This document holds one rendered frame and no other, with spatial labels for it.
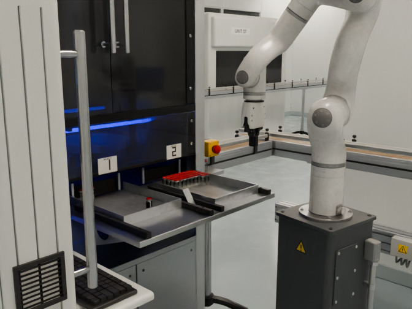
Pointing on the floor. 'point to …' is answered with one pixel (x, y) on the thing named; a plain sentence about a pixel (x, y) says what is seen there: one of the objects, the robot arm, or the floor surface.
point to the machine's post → (194, 160)
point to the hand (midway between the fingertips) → (253, 141)
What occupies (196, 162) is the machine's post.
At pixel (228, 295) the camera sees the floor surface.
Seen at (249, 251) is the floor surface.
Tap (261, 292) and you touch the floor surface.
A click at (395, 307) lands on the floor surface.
